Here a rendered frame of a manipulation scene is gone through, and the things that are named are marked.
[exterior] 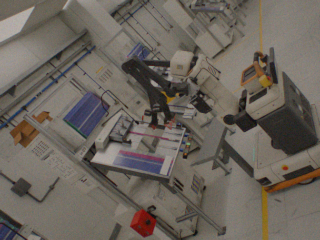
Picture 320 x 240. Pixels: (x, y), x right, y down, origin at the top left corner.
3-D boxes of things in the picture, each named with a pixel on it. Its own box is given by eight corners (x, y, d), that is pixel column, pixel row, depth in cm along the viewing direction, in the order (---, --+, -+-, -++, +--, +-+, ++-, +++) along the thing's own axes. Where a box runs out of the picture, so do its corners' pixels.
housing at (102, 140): (123, 123, 308) (122, 112, 300) (104, 154, 270) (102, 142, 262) (116, 122, 310) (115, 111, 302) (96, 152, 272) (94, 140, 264)
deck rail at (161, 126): (185, 132, 296) (185, 127, 292) (185, 134, 294) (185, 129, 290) (120, 120, 310) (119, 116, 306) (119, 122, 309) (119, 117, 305)
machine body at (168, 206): (208, 182, 328) (171, 147, 313) (198, 236, 274) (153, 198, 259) (169, 200, 366) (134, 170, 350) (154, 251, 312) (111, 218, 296)
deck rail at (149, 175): (169, 181, 243) (169, 176, 239) (168, 183, 241) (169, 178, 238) (92, 165, 257) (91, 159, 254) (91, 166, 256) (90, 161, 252)
